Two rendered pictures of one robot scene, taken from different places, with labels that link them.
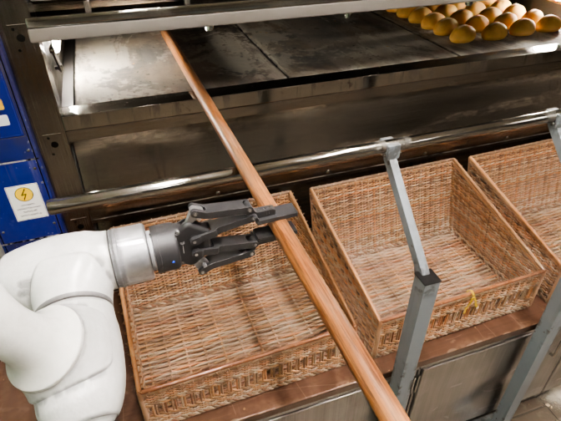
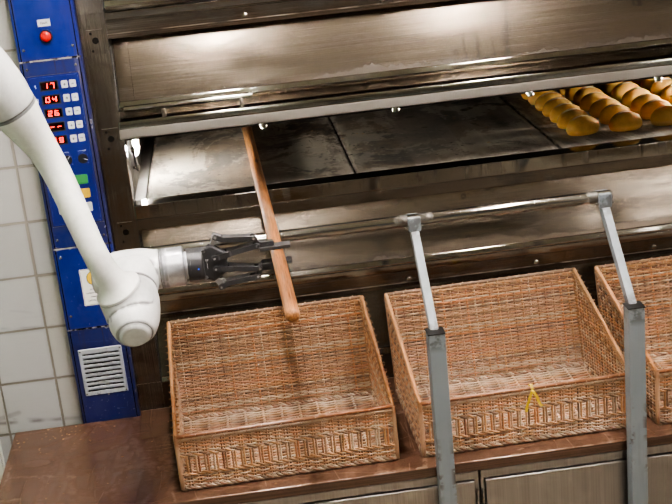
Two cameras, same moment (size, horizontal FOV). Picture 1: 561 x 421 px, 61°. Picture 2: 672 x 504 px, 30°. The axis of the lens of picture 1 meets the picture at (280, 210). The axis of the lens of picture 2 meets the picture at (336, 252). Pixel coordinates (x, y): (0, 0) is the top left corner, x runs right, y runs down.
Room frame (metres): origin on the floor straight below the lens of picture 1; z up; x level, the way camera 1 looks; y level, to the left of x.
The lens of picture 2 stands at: (-1.94, -0.83, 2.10)
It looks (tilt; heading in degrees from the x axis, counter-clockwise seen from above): 19 degrees down; 15
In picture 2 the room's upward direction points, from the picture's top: 6 degrees counter-clockwise
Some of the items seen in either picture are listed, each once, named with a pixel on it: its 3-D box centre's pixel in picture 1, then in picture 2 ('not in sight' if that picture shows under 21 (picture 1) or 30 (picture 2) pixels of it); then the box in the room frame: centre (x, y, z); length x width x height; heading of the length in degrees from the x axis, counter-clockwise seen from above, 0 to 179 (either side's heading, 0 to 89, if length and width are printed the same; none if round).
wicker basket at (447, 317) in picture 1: (418, 246); (503, 356); (1.12, -0.43, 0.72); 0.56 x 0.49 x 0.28; 110
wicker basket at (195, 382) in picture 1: (229, 293); (277, 386); (0.92, 0.14, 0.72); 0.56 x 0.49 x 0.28; 111
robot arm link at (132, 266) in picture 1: (133, 254); (174, 266); (0.54, 0.22, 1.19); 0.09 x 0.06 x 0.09; 20
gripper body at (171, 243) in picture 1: (181, 243); (207, 262); (0.57, 0.16, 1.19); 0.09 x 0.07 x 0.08; 110
